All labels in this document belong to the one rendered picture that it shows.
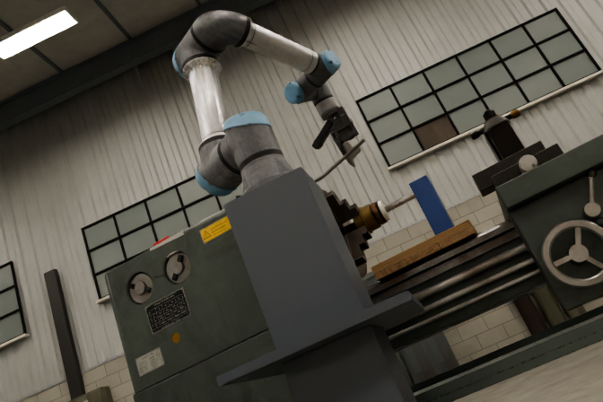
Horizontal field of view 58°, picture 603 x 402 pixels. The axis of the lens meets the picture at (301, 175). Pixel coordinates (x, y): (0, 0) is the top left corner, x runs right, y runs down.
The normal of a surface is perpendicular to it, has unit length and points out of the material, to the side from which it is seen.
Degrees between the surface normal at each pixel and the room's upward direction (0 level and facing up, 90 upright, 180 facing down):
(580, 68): 90
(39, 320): 90
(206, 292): 90
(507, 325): 90
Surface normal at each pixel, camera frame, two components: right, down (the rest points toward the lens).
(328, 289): -0.26, -0.28
